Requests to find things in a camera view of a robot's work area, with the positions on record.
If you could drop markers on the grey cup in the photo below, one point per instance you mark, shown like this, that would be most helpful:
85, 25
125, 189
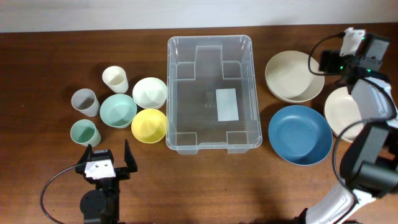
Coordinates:
86, 102

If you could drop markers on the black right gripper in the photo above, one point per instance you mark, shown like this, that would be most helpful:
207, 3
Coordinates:
329, 57

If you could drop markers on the mint green cup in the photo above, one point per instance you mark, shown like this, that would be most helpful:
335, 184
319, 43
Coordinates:
84, 132

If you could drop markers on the clear plastic storage bin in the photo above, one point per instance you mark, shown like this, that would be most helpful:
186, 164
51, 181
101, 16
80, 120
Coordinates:
196, 67

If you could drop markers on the cream cup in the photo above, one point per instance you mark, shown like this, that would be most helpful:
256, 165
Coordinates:
115, 78

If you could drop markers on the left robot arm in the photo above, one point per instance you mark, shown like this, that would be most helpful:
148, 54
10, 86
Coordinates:
101, 205

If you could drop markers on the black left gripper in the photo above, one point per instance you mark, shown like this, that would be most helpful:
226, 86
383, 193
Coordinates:
124, 173

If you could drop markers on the white label in bin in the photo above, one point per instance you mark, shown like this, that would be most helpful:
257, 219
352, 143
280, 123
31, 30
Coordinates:
226, 103

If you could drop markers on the white small bowl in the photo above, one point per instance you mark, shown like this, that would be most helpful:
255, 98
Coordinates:
150, 93

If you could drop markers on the mint green small bowl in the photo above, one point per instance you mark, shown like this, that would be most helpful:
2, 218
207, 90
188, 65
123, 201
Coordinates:
118, 111

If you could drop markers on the yellow small bowl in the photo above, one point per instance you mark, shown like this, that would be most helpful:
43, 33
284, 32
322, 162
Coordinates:
149, 126

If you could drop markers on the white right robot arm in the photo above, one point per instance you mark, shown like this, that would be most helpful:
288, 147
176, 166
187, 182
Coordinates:
363, 175

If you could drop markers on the blue bowl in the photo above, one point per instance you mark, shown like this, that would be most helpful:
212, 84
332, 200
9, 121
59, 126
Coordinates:
300, 135

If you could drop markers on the beige bowl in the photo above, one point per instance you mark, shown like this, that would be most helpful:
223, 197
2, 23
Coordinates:
289, 79
341, 110

